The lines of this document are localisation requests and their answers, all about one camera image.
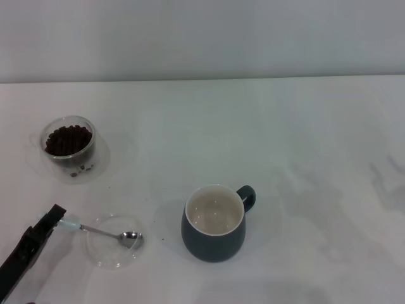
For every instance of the dark green ceramic mug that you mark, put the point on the dark green ceramic mug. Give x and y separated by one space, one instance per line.
212 250

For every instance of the clear round glass lid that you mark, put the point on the clear round glass lid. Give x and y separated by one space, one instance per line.
104 256

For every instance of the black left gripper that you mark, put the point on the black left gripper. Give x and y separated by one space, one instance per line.
17 266

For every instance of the clear glass saucer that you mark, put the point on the clear glass saucer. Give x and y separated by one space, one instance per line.
102 164

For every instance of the loose coffee beans cluster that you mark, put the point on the loose coffee beans cluster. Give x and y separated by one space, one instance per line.
74 174

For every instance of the dark coffee beans pile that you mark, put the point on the dark coffee beans pile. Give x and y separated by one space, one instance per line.
68 141

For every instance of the clear glass cup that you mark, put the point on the clear glass cup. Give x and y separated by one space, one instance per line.
63 161

